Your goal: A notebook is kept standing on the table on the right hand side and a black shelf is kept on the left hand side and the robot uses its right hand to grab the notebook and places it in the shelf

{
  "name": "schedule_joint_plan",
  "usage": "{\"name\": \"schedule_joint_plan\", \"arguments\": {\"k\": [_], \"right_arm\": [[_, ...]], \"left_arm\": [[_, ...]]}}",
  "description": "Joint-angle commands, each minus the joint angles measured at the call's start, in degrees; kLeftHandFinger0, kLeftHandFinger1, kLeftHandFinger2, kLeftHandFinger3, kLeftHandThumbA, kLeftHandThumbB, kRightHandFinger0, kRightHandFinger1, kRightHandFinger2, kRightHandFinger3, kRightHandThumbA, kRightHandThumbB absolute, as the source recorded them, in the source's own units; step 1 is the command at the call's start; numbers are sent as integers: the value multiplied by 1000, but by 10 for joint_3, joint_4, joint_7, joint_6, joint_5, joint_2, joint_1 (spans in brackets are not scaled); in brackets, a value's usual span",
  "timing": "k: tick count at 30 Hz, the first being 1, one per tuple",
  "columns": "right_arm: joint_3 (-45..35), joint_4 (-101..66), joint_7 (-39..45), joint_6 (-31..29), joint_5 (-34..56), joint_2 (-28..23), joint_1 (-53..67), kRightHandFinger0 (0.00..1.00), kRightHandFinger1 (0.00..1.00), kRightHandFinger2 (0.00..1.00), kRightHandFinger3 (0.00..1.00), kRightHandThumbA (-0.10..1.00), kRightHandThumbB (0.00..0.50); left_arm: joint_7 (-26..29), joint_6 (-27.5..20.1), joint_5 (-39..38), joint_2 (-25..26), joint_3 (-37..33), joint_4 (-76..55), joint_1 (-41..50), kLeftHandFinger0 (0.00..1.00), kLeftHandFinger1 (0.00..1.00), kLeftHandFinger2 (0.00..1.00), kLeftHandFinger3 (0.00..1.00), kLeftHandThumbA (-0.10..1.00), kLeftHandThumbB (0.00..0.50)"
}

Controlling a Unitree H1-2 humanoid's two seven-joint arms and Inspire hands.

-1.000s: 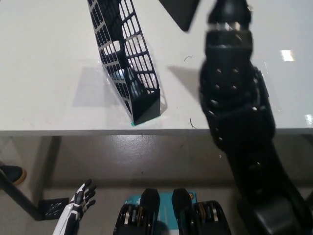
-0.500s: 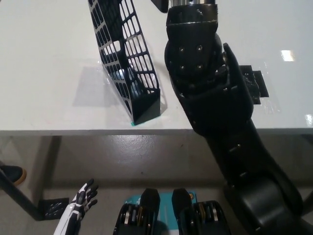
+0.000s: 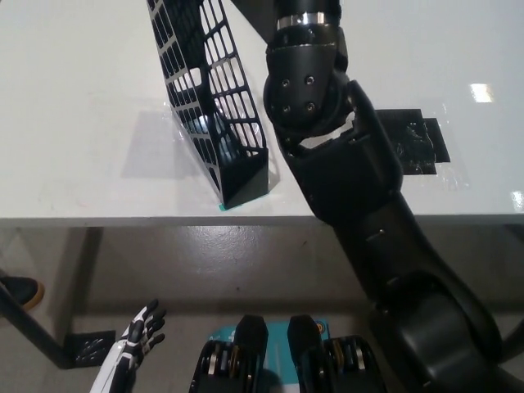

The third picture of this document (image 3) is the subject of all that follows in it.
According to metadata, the black metal stand leg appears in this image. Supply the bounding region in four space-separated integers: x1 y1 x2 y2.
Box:
0 268 78 370

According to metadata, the black shoe with tan sole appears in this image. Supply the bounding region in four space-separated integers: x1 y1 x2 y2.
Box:
0 276 46 309

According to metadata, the black mesh file shelf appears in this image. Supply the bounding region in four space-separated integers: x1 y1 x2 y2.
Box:
146 0 270 210

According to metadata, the black perforated foot plate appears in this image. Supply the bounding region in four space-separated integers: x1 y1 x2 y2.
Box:
64 329 118 368

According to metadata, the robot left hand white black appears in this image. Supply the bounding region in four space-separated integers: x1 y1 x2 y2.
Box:
89 298 167 393

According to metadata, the black tape patch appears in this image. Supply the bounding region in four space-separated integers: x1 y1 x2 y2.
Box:
374 108 454 177

